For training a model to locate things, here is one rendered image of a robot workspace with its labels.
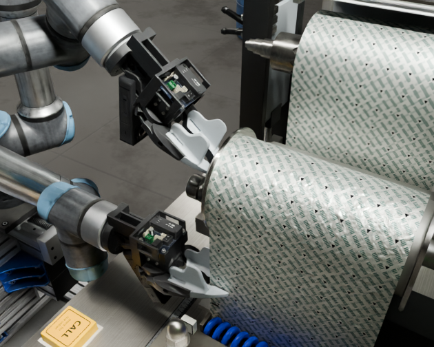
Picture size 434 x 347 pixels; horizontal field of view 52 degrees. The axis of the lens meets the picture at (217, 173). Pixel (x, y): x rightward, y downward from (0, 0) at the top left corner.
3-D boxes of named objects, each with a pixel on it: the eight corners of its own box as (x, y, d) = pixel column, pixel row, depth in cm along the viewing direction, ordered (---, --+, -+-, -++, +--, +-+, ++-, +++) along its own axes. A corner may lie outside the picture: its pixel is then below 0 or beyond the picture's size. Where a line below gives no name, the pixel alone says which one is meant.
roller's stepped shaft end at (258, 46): (250, 49, 80) (251, 32, 78) (281, 56, 78) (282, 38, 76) (242, 55, 78) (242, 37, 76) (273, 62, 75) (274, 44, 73)
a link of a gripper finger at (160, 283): (183, 298, 64) (136, 272, 68) (184, 305, 65) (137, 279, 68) (202, 276, 67) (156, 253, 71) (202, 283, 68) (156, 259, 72)
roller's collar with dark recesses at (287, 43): (284, 62, 80) (287, 26, 76) (315, 69, 77) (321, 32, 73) (268, 75, 75) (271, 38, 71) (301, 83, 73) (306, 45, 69)
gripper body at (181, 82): (184, 111, 57) (120, 37, 56) (153, 142, 63) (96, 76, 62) (215, 87, 62) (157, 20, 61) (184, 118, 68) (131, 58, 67)
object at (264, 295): (211, 312, 71) (211, 229, 60) (357, 390, 62) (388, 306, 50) (210, 315, 71) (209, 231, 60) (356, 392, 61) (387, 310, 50)
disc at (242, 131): (253, 191, 71) (257, 108, 62) (255, 192, 71) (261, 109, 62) (201, 250, 61) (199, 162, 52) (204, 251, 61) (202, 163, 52)
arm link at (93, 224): (85, 251, 75) (118, 222, 80) (105, 262, 73) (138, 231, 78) (76, 217, 70) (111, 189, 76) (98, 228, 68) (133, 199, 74)
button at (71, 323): (71, 312, 85) (69, 304, 84) (98, 329, 83) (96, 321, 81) (42, 340, 81) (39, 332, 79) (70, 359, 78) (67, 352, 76)
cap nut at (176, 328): (175, 325, 68) (173, 306, 66) (195, 336, 67) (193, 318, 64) (160, 343, 66) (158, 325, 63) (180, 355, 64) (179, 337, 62)
